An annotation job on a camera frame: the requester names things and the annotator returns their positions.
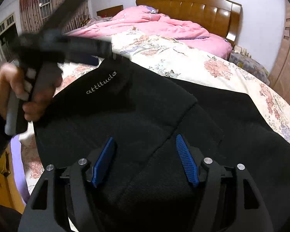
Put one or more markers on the black pants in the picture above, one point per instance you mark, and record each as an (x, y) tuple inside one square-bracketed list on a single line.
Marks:
[(147, 113)]

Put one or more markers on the light wooden wardrobe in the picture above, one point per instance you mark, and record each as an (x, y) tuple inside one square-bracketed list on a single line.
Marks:
[(288, 65)]

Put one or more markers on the purple pillow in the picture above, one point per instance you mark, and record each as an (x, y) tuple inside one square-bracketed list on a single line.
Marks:
[(151, 9)]

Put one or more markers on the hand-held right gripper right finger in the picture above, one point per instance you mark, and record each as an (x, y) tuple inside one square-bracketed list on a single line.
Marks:
[(187, 162)]

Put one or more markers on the barred window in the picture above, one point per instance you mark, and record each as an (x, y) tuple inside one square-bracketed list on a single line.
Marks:
[(45, 7)]

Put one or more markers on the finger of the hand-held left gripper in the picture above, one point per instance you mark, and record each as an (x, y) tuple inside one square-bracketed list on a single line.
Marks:
[(70, 7), (87, 47)]

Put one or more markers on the white framed balcony door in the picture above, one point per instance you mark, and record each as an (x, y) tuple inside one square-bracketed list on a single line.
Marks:
[(4, 36)]

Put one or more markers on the purple plastic object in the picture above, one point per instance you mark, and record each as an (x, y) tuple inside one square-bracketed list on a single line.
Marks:
[(17, 164)]

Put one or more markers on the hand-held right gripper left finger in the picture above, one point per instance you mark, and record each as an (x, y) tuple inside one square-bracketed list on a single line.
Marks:
[(102, 162)]

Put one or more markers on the wooden bedside cabinet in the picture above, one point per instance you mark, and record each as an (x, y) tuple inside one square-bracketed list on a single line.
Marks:
[(110, 11)]

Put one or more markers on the person's left hand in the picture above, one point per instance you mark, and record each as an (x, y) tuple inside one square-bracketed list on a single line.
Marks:
[(2, 84)]

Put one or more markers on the yellow wooden cabinet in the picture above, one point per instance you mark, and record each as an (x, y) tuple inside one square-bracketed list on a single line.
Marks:
[(0, 186)]

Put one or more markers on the floral bed sheet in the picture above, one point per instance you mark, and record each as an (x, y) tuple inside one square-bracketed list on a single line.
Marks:
[(183, 60)]

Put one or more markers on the pink quilt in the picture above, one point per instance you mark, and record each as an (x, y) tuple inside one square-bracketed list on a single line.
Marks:
[(159, 26)]

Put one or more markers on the wooden bed headboard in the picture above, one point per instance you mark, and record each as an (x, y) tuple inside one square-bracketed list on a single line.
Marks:
[(195, 7)]

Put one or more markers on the nightstand with floral cloth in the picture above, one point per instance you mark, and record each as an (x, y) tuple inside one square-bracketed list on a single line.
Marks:
[(251, 65)]

